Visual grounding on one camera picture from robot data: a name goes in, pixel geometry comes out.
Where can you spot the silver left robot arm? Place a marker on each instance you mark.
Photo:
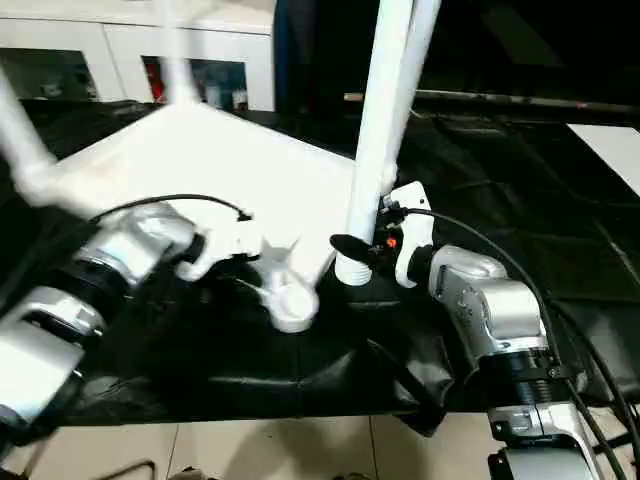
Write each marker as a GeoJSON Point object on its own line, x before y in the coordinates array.
{"type": "Point", "coordinates": [140, 240]}

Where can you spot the white plastic table leg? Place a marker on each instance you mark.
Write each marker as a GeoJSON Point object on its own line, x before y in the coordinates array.
{"type": "Point", "coordinates": [22, 130]}
{"type": "Point", "coordinates": [175, 60]}
{"type": "Point", "coordinates": [385, 100]}
{"type": "Point", "coordinates": [422, 50]}

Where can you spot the grey metal bar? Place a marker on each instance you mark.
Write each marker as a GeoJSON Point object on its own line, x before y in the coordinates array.
{"type": "Point", "coordinates": [500, 99]}

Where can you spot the white plastic table top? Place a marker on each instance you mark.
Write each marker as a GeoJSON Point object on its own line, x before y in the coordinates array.
{"type": "Point", "coordinates": [200, 160]}

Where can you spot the white flat board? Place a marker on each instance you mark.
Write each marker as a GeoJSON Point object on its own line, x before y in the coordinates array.
{"type": "Point", "coordinates": [612, 150]}

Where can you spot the white sideboard cabinet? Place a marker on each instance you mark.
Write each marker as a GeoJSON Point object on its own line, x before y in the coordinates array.
{"type": "Point", "coordinates": [75, 35]}

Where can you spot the black table mat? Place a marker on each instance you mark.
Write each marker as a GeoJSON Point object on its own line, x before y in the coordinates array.
{"type": "Point", "coordinates": [225, 380]}

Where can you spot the black case with yellow label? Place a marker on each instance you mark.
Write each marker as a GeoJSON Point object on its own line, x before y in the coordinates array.
{"type": "Point", "coordinates": [320, 50]}

